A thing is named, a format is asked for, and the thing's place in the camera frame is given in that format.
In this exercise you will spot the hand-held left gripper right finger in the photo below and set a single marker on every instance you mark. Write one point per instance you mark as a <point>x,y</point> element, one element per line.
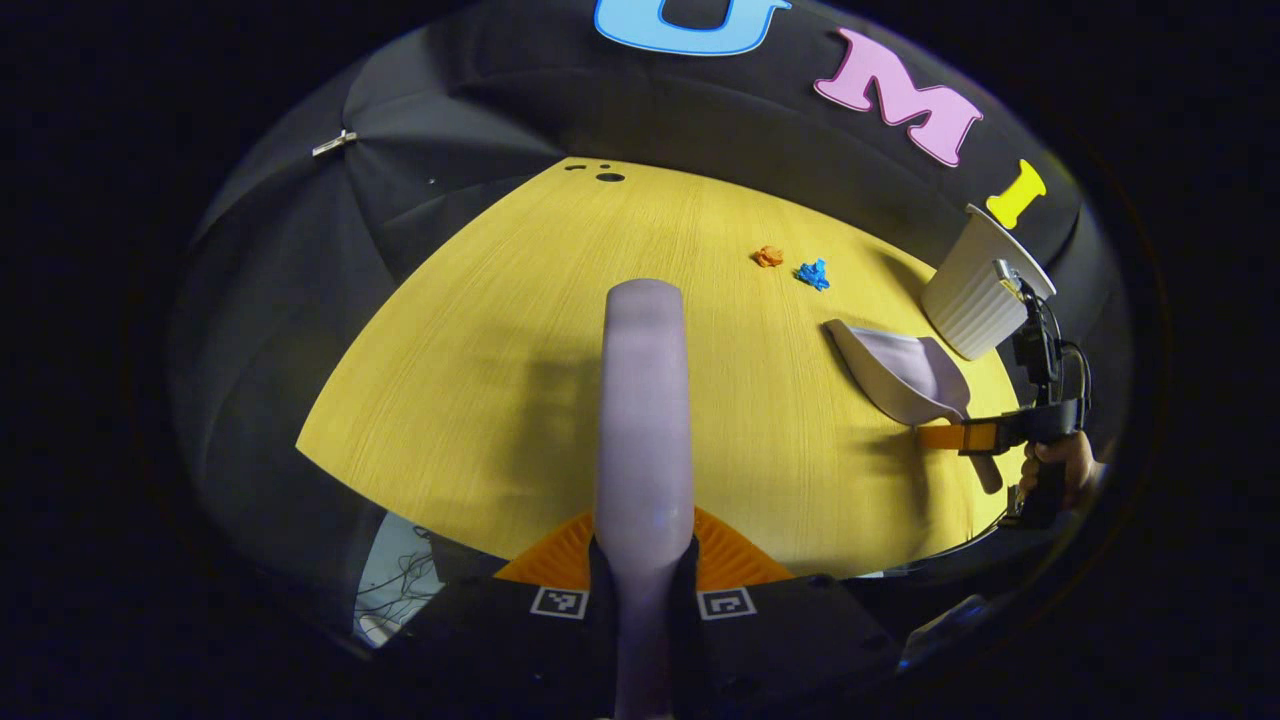
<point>780,650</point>

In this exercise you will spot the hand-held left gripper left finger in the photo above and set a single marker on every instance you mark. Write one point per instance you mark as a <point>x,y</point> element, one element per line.
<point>500,650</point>

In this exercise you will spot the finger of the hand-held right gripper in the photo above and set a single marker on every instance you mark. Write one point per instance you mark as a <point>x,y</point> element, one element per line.
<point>945,437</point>

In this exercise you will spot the light purple dustpan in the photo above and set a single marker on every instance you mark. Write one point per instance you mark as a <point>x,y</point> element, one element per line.
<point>900,375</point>

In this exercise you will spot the white ribbed garbage bin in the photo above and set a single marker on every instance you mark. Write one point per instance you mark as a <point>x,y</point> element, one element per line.
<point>965,300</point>

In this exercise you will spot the blue paper scrap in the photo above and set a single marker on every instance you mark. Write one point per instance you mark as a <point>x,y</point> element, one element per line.
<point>813,274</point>

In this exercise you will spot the orange paper scrap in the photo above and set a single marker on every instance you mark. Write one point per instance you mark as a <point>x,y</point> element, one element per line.
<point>768,257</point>

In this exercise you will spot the yellow wooden desktop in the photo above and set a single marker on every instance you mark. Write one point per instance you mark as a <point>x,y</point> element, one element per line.
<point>480,350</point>

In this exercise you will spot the silver cloth clip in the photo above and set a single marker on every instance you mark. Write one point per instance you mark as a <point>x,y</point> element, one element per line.
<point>333,143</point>

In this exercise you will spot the black backdrop cloth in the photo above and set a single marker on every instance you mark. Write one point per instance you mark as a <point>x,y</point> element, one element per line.
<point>480,110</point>

